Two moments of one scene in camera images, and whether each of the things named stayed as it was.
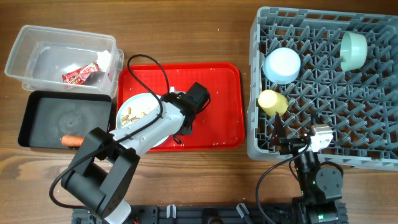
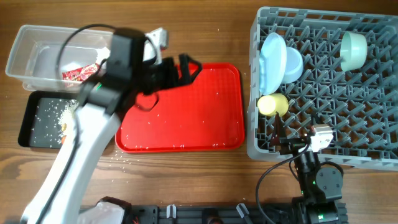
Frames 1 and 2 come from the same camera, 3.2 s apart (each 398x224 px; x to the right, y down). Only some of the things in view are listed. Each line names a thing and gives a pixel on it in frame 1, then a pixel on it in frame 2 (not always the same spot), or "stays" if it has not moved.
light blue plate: [135, 107] → [273, 64]
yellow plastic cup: [272, 102] stays
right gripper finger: [278, 132] stays
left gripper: [185, 125] → [166, 76]
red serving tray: [220, 127] stays
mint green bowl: [353, 51] stays
